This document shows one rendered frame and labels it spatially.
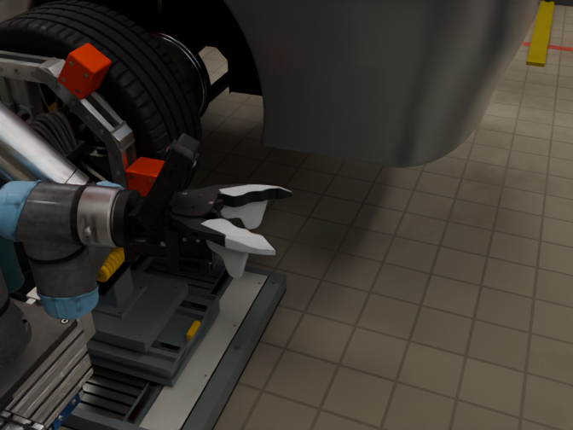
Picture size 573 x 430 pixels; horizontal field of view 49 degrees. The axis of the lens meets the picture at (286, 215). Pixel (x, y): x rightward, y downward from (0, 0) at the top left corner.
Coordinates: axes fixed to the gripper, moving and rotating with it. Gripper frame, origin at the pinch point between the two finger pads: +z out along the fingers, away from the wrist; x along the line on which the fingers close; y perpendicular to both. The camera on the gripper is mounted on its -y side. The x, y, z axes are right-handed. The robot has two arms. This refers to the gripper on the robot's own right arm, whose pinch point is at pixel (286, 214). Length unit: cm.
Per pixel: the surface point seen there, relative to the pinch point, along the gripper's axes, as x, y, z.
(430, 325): -129, 107, 39
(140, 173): -68, 26, -43
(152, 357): -86, 98, -52
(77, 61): -67, 0, -55
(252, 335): -107, 102, -23
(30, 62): -71, 2, -68
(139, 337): -86, 90, -55
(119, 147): -68, 20, -48
